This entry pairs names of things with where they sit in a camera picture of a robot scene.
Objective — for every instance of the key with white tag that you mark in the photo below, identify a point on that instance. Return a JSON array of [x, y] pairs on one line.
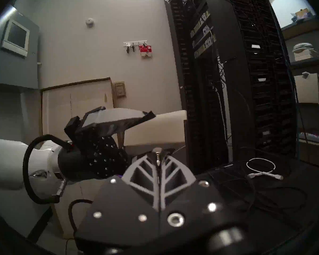
[[127, 47]]

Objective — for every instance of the pink white packaged item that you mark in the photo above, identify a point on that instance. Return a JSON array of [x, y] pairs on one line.
[[316, 137]]

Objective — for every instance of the beige wall switch plate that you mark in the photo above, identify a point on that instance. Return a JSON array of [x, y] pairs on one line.
[[119, 89]]

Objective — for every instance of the grey rack mounted unit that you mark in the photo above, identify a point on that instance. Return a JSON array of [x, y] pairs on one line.
[[202, 36], [200, 22], [205, 46]]

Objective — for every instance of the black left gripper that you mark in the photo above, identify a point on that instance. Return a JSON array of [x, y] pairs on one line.
[[95, 156]]

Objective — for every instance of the grey wall cabinet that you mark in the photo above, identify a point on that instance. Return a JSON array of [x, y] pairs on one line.
[[29, 71]]

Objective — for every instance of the round white wall sensor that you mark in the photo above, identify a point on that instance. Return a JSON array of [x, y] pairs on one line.
[[89, 22]]

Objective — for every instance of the small tan cardboard box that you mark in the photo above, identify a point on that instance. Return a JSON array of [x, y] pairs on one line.
[[304, 56]]

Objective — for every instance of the white folding chair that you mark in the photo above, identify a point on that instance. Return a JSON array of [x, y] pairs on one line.
[[162, 129]]

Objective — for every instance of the grey metal shelving unit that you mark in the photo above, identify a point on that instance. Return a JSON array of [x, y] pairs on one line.
[[303, 28]]

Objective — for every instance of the black server rack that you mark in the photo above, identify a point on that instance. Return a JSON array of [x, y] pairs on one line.
[[268, 97]]

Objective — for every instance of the white wall key rack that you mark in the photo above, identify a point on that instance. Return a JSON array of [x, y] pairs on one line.
[[135, 42]]

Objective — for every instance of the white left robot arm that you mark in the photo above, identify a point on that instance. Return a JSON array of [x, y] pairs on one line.
[[10, 164]]

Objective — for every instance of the open cardboard box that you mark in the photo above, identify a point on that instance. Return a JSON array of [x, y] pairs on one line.
[[308, 89]]

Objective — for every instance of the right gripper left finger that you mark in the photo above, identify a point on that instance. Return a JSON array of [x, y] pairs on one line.
[[122, 209]]

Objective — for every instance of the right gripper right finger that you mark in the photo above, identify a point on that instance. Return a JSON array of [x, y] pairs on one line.
[[191, 204]]

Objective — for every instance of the brown cardboard box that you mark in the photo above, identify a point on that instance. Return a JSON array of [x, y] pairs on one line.
[[303, 12]]

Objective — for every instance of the beige leaning board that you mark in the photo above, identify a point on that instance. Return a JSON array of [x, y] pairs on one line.
[[69, 103]]

